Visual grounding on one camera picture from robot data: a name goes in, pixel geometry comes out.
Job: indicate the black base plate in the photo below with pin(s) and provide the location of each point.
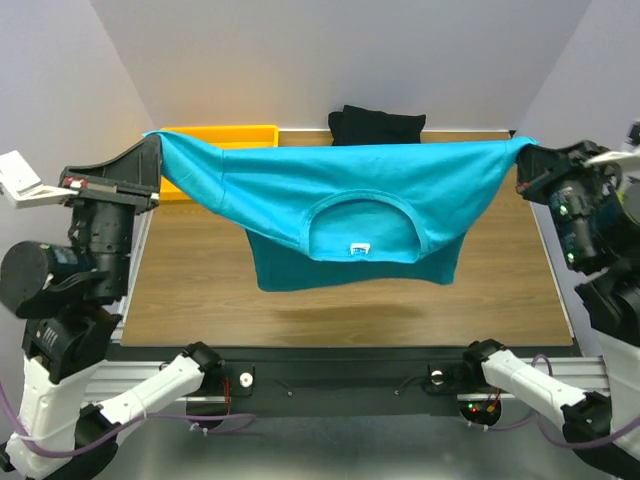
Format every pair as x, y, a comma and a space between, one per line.
345, 381

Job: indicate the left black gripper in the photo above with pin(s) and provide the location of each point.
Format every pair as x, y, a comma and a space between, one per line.
133, 172

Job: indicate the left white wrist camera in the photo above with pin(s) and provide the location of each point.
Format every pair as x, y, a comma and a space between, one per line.
23, 188

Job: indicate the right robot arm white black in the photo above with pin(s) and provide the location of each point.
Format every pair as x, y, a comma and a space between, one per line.
601, 429

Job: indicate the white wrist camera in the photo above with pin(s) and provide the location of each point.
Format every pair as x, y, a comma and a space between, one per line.
627, 157
23, 188

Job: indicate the yellow plastic tray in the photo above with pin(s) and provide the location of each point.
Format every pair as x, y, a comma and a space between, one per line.
233, 136

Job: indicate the teal t shirt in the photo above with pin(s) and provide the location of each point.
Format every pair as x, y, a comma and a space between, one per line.
328, 216

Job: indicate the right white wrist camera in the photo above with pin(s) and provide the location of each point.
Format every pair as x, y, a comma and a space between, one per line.
627, 157

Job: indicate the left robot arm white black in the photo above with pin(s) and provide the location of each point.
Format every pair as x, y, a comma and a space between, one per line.
63, 293

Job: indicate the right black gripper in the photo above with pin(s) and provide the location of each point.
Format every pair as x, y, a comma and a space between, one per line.
542, 181

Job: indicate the folded black t shirt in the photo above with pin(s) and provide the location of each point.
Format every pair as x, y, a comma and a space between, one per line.
354, 126

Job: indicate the aluminium frame rail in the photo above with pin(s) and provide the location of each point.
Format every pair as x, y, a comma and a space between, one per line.
122, 371

